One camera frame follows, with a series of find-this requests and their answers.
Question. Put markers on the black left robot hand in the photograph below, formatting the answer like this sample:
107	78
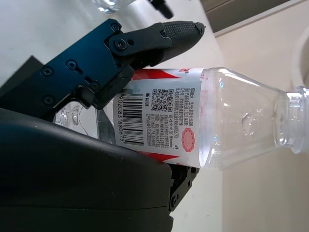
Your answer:
161	8

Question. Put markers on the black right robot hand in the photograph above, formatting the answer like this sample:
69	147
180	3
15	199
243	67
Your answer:
72	181

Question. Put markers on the clear plastic water bottle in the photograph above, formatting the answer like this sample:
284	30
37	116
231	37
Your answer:
217	108

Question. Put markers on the clear glass cup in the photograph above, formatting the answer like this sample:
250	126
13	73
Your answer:
108	6

